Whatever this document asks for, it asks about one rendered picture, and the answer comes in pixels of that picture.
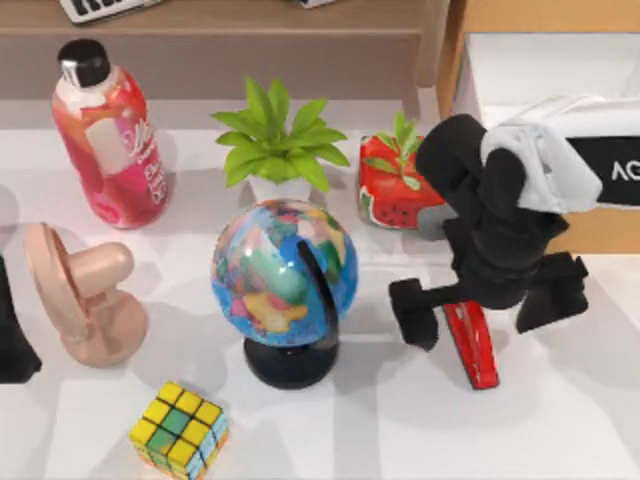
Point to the red stapler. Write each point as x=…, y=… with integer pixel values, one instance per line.
x=475, y=345

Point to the red watermelon print box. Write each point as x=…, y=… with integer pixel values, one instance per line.
x=395, y=195

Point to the blue globe on black stand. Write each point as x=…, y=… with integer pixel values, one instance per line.
x=270, y=270

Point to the green plant in white pot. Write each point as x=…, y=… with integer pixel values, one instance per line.
x=280, y=140

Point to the colourful puzzle cube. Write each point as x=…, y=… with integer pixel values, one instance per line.
x=180, y=435

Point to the wooden shelf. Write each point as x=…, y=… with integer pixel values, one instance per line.
x=250, y=55

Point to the pink desk fan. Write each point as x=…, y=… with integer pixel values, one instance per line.
x=95, y=300

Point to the small white object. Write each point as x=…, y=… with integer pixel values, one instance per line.
x=315, y=2

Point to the pink bottle with black cap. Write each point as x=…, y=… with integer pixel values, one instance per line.
x=117, y=160

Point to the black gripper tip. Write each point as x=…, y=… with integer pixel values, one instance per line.
x=12, y=340

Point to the white keyboard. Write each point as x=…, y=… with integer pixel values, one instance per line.
x=105, y=7

